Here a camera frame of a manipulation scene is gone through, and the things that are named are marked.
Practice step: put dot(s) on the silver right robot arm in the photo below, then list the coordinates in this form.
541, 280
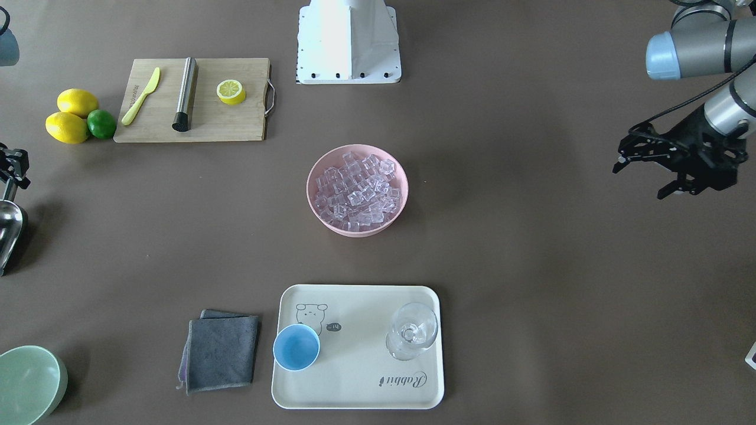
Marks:
9, 48

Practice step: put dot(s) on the yellow lemon lower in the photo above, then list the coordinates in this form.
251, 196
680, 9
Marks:
67, 127

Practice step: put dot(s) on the yellow lemon upper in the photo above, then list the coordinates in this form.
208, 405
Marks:
78, 102

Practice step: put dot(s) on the bamboo cutting board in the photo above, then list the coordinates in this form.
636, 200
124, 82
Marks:
210, 119

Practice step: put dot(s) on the pink bowl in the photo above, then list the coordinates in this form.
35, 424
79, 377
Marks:
357, 227

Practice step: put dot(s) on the yellow lemon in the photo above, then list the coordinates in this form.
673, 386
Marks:
78, 102
67, 127

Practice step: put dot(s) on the clear wine glass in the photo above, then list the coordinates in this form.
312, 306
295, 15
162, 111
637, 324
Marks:
414, 328

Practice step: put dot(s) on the steel muddler black tip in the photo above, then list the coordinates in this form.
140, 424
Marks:
184, 109

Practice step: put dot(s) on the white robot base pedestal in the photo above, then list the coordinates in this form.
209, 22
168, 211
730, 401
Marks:
348, 42

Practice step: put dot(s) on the half lemon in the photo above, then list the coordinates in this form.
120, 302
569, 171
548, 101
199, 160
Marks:
231, 92

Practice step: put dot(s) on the grey folded cloth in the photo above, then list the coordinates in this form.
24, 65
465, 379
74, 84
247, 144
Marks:
219, 352

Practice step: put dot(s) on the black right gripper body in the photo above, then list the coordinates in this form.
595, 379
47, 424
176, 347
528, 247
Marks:
14, 167

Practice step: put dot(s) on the green lime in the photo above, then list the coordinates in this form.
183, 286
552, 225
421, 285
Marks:
101, 124

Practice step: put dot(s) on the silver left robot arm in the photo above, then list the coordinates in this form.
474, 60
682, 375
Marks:
708, 38

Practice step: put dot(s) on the steel ice scoop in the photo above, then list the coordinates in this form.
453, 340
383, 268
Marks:
13, 222

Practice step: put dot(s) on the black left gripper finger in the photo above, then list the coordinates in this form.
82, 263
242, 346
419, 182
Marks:
677, 186
620, 164

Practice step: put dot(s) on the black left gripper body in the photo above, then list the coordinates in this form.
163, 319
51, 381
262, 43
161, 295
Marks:
694, 128

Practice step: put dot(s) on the yellow plastic knife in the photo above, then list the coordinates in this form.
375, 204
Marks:
150, 87

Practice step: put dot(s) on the light blue cup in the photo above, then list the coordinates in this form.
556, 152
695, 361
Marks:
296, 347

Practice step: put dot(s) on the mint green bowl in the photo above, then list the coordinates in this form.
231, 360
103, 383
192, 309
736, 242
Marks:
33, 382

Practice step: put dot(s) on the pile of clear ice cubes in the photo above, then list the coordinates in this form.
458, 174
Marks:
357, 192

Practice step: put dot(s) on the cream rabbit tray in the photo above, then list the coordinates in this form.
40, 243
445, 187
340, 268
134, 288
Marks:
354, 369

